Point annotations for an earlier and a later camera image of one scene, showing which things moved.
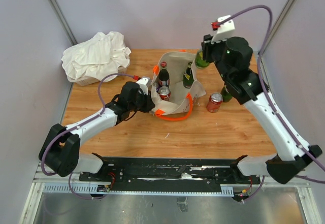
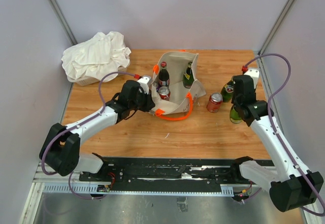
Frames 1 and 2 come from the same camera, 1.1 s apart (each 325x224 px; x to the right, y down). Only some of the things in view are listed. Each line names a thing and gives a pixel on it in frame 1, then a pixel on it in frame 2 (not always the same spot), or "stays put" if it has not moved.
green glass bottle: (226, 96) stays put
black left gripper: (149, 104) stays put
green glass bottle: (188, 78) stays put
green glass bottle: (199, 62) to (234, 116)
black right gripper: (208, 46) to (233, 97)
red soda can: (214, 102) stays put
